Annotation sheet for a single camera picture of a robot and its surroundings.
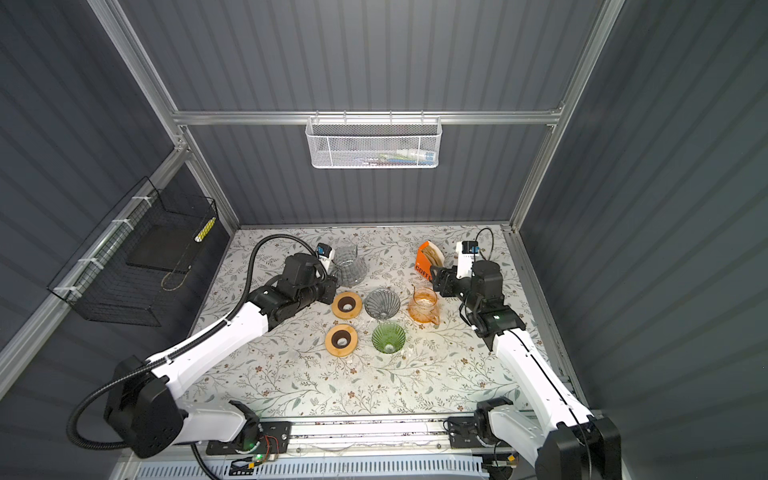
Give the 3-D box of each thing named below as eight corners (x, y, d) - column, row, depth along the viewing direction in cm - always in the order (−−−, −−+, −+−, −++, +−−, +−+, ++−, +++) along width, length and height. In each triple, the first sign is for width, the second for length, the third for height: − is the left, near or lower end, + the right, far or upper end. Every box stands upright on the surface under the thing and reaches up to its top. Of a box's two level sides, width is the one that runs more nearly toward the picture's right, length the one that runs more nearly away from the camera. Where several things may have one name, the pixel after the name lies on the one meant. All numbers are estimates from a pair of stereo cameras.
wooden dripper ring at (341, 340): (324, 356, 89) (323, 353, 87) (329, 327, 95) (327, 324, 93) (356, 356, 89) (355, 353, 87) (358, 327, 95) (357, 324, 93)
